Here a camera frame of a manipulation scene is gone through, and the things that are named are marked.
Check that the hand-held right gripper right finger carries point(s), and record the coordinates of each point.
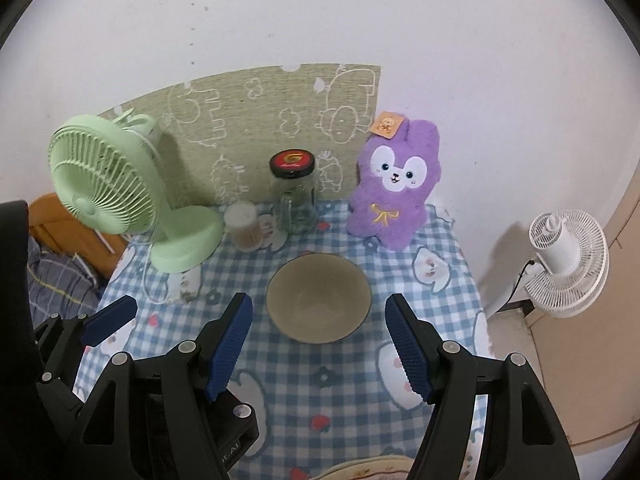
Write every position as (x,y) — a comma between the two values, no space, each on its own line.
(407,345)

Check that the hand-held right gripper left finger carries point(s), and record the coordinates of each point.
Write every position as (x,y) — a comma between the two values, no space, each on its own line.
(230,345)

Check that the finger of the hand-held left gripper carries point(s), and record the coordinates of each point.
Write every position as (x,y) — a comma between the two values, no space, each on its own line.
(110,317)

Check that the green-rimmed floral bowl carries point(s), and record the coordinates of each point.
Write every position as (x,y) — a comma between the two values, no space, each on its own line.
(317,300)

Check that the large yellow floral plate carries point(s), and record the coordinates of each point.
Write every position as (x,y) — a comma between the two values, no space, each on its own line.
(360,471)

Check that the grey plaid pillow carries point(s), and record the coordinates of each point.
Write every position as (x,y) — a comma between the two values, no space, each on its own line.
(55,280)

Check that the blue checked tablecloth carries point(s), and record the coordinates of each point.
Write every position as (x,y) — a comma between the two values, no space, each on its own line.
(320,400)

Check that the cotton swab container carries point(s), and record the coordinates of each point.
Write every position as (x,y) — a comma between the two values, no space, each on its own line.
(242,227)

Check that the green desk fan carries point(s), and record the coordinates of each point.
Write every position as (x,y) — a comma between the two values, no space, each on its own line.
(100,180)

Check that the purple plush toy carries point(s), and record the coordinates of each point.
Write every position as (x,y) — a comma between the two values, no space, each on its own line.
(395,195)

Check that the glass jar dark lid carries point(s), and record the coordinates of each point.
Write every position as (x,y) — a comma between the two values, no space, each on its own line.
(295,195)

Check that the white standing fan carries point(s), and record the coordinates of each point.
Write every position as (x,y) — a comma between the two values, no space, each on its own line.
(565,260)

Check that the green patterned mat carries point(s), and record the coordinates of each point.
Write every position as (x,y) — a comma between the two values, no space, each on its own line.
(260,110)

